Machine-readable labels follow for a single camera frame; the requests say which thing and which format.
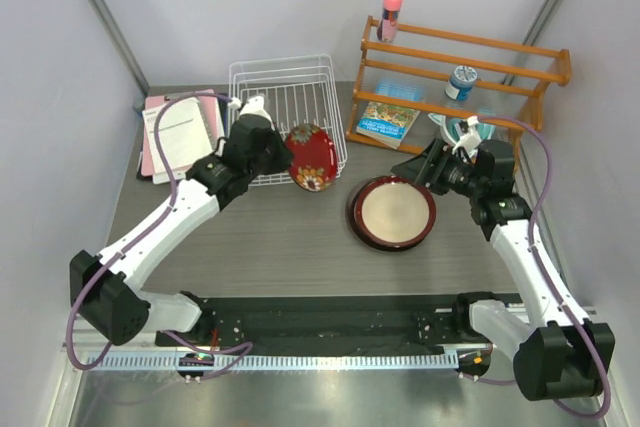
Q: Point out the white manual booklet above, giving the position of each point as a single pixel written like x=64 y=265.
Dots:
x=185 y=137

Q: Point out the teal cat ear headphones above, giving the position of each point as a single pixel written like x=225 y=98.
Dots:
x=450 y=131

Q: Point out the dark red patterned plate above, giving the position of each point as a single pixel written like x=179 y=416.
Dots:
x=315 y=164

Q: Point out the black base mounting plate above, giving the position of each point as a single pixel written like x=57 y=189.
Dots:
x=334 y=326

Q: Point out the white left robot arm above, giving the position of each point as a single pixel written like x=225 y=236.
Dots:
x=106 y=289

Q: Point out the blue lidded jar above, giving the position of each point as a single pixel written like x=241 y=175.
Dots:
x=461 y=82

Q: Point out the orange wooden shelf rack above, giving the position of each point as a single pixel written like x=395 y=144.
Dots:
x=513 y=79

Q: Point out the dark red cream plate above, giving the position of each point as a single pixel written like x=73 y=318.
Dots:
x=394 y=214

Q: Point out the clear blue plastic box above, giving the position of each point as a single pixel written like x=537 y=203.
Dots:
x=399 y=90

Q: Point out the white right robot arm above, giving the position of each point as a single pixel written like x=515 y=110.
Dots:
x=558 y=352

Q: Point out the pink capped bottle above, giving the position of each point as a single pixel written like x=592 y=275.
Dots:
x=388 y=24

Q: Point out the white slotted cable duct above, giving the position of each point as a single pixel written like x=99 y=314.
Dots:
x=190 y=362

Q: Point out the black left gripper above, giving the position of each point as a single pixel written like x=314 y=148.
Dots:
x=284 y=154

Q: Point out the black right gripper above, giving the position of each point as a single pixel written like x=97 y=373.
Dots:
x=418 y=169

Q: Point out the blue paperback book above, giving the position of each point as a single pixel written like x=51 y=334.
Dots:
x=385 y=123

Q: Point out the dark blue notebook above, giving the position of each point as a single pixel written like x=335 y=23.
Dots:
x=223 y=104

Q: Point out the white wire dish rack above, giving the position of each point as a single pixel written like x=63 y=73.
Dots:
x=297 y=90

